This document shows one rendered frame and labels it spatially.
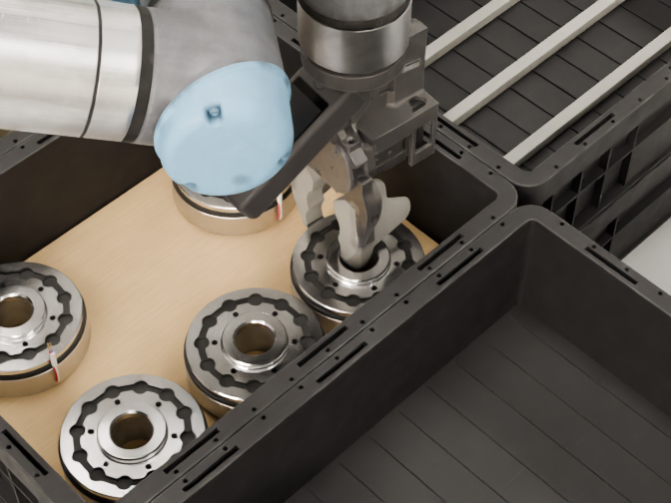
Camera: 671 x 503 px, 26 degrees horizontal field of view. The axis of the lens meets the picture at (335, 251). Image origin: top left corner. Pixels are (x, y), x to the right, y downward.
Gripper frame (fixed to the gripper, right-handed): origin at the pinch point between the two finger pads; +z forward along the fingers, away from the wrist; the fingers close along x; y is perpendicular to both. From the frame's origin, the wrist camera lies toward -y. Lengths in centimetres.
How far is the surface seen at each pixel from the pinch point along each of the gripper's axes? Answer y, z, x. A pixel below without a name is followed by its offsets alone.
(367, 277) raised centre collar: -0.4, -1.5, -5.3
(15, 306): -22.0, 0.1, 9.7
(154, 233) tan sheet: -9.0, 2.3, 11.0
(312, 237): -0.8, -0.6, 1.0
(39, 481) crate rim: -29.8, -7.7, -8.8
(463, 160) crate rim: 8.9, -7.8, -4.9
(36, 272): -19.4, -0.8, 10.9
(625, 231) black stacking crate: 26.4, 10.1, -8.3
